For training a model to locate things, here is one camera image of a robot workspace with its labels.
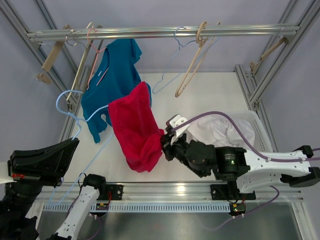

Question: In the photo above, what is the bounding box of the wooden clip hanger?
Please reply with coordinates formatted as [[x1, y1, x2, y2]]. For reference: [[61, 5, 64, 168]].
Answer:
[[36, 40, 66, 85], [249, 37, 288, 75]]

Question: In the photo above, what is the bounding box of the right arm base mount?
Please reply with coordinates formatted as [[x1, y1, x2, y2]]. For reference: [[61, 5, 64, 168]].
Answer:
[[210, 184, 256, 202]]

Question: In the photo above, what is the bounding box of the aluminium hanging rail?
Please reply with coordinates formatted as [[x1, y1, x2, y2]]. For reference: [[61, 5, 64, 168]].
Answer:
[[26, 23, 300, 42]]

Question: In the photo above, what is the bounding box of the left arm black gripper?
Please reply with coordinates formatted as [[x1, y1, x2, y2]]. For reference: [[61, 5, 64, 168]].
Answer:
[[2, 137, 79, 222]]

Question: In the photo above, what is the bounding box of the beige plastic hanger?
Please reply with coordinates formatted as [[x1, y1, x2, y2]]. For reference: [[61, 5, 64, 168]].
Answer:
[[174, 21, 218, 98]]

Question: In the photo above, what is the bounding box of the pink wire hanger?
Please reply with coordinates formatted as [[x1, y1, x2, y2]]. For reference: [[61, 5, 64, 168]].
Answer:
[[86, 27, 108, 90]]

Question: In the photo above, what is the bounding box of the white t shirt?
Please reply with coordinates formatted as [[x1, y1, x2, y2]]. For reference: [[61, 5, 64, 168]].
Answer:
[[186, 115, 249, 149]]

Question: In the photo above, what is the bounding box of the white plastic basket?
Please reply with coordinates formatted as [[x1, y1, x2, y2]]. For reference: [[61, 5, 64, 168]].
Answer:
[[226, 110, 273, 153]]

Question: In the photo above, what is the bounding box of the cream plastic hanger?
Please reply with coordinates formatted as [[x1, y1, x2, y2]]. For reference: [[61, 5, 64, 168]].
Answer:
[[65, 29, 91, 91]]

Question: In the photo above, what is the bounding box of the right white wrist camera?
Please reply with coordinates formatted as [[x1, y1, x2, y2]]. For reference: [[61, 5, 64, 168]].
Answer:
[[165, 114, 191, 145]]

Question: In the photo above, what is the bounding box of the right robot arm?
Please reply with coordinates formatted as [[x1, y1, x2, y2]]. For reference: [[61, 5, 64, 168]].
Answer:
[[160, 134, 320, 200]]

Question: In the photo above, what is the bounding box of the teal t shirt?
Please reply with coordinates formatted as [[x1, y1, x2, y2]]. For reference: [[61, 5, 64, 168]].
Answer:
[[81, 38, 142, 144]]

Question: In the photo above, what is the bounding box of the magenta t shirt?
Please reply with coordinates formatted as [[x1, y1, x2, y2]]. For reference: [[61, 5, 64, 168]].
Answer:
[[108, 81, 164, 173]]

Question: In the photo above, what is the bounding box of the wooden clip hanger left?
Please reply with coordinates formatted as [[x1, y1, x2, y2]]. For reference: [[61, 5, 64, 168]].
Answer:
[[36, 40, 66, 85]]

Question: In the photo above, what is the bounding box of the aluminium front rail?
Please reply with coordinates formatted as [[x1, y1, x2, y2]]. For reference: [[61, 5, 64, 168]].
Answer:
[[31, 181, 304, 203]]

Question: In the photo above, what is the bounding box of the wooden clip hanger right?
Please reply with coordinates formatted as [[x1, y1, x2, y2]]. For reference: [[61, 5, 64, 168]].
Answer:
[[249, 37, 288, 75]]

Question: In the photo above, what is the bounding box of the slotted white cable duct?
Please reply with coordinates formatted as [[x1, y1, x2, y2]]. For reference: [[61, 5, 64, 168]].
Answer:
[[42, 202, 231, 212]]

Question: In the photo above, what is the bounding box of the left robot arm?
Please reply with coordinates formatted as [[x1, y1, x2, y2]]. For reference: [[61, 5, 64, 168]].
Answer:
[[0, 137, 107, 240]]

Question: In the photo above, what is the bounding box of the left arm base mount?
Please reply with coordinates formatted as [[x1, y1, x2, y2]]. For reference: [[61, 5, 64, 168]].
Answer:
[[97, 183, 124, 201]]

